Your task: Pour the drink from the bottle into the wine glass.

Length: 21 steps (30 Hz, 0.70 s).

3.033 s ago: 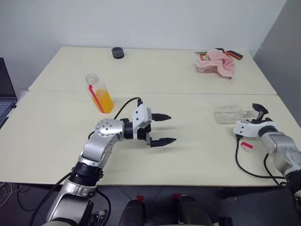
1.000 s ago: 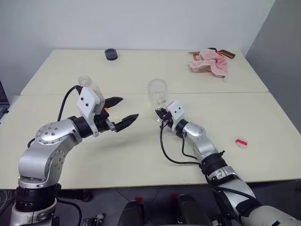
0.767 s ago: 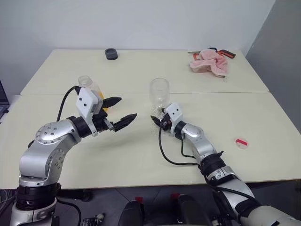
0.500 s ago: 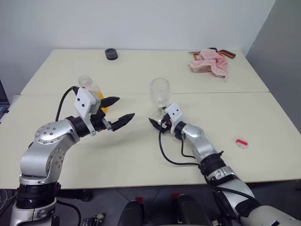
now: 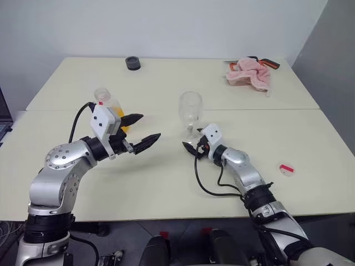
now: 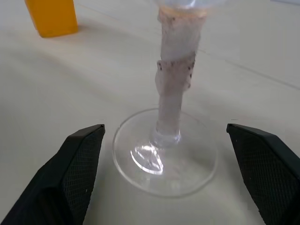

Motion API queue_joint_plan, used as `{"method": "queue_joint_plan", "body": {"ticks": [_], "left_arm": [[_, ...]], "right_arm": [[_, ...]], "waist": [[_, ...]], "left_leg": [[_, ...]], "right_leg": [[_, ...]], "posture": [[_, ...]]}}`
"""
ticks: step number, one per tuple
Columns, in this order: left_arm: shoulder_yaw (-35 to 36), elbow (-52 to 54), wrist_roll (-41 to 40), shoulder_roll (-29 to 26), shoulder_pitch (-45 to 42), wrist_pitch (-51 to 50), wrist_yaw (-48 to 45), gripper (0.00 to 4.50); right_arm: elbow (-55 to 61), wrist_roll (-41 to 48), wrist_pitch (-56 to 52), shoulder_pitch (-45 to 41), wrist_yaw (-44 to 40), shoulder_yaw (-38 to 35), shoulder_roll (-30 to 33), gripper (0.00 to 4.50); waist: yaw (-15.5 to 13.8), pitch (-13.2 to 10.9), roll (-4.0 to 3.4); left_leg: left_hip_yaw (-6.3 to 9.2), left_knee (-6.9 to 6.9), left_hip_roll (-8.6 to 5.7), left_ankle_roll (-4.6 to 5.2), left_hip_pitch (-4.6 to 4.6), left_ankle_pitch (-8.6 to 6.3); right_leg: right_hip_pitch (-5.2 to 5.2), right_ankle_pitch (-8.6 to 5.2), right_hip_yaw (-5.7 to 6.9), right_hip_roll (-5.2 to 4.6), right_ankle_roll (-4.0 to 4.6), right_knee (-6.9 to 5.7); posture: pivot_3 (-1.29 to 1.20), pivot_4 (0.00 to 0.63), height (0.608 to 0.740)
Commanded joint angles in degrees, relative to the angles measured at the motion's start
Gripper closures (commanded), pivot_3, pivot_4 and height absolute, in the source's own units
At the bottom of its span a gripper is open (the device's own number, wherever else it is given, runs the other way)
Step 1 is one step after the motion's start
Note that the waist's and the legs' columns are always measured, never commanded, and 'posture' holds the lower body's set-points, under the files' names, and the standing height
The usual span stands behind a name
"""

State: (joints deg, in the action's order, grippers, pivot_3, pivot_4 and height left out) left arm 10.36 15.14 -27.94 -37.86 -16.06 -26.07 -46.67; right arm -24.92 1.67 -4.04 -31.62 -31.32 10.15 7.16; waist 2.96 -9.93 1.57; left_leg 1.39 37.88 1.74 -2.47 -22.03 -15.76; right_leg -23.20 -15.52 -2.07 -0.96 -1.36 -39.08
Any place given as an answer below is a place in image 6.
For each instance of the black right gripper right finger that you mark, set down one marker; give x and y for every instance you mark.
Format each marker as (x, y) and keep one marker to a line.
(269, 175)

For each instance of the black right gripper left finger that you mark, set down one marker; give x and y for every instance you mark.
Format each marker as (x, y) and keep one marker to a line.
(54, 182)

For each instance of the clear wine glass taped stem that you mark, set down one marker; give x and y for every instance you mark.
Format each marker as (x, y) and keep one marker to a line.
(171, 112)

